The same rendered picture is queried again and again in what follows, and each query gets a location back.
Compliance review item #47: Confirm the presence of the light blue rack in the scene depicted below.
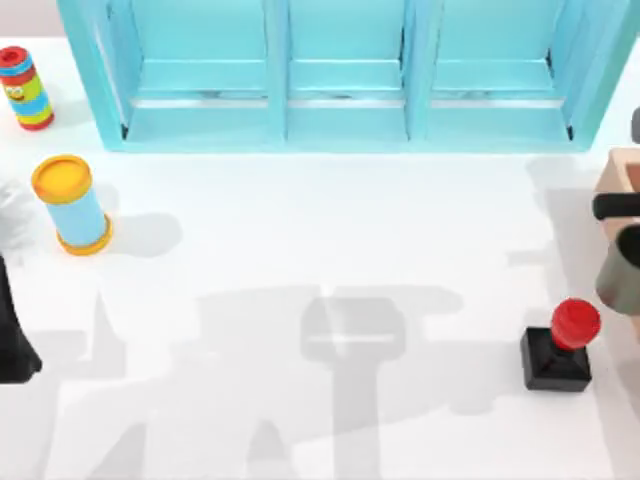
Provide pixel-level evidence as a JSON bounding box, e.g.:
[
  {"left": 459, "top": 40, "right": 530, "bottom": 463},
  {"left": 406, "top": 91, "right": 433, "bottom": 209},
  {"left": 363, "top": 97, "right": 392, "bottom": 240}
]
[{"left": 55, "top": 0, "right": 630, "bottom": 154}]

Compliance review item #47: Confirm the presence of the blue and yellow can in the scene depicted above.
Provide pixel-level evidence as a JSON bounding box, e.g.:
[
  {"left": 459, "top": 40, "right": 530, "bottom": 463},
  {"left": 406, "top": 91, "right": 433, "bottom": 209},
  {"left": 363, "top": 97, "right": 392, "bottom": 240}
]
[{"left": 30, "top": 154, "right": 114, "bottom": 257}]

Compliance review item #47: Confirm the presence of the red and black trophy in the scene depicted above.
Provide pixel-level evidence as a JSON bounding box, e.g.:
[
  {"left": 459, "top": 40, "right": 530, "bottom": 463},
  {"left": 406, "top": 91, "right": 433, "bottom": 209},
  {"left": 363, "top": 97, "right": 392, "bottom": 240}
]
[{"left": 519, "top": 297, "right": 602, "bottom": 393}]

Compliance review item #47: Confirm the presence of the grey cup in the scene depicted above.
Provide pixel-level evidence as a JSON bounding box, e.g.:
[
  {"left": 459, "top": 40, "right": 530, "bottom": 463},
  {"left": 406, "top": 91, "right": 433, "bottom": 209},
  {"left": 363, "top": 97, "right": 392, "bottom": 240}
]
[{"left": 594, "top": 227, "right": 640, "bottom": 317}]

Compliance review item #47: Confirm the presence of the pale wooden knife block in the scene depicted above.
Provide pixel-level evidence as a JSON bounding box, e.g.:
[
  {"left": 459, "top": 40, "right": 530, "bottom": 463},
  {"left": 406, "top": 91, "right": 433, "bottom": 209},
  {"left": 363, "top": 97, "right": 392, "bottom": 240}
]
[{"left": 593, "top": 147, "right": 640, "bottom": 317}]

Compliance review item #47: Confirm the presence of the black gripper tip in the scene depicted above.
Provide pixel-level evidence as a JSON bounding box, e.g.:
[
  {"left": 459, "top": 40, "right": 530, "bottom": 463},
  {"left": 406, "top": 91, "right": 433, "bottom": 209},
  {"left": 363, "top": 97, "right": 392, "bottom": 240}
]
[{"left": 0, "top": 253, "right": 43, "bottom": 386}]

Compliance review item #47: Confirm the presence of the stack of coloured rings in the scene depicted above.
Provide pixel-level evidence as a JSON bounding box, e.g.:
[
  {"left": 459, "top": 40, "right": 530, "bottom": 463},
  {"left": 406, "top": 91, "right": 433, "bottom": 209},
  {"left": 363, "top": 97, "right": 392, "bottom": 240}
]
[{"left": 0, "top": 45, "right": 56, "bottom": 132}]

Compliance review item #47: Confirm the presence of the black knife handle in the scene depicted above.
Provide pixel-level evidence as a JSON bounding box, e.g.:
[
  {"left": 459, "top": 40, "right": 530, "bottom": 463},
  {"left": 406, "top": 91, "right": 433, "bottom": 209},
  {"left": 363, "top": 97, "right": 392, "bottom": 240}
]
[{"left": 592, "top": 193, "right": 640, "bottom": 221}]

